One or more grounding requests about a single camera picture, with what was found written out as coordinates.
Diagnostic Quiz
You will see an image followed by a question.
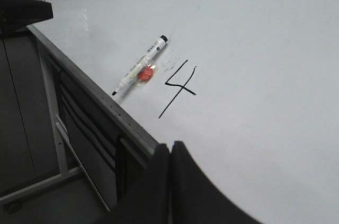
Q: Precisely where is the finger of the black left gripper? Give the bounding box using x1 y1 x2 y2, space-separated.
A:
1 0 53 34

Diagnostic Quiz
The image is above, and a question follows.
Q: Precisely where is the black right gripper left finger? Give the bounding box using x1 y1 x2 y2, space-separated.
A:
100 144 170 223

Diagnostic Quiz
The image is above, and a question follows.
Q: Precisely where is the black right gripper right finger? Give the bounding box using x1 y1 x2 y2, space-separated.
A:
169 141 259 223

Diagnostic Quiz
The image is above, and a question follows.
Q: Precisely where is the red round magnet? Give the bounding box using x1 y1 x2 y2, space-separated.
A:
135 63 158 87

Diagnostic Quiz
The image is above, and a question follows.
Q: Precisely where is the white whiteboard marker pen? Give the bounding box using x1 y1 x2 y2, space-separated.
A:
112 35 168 96

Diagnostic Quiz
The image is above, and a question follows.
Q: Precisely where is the grey metal whiteboard frame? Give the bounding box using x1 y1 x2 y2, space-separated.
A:
28 25 158 168

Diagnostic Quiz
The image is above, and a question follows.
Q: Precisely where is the grey metal stand frame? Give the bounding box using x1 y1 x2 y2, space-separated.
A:
0 35 111 213

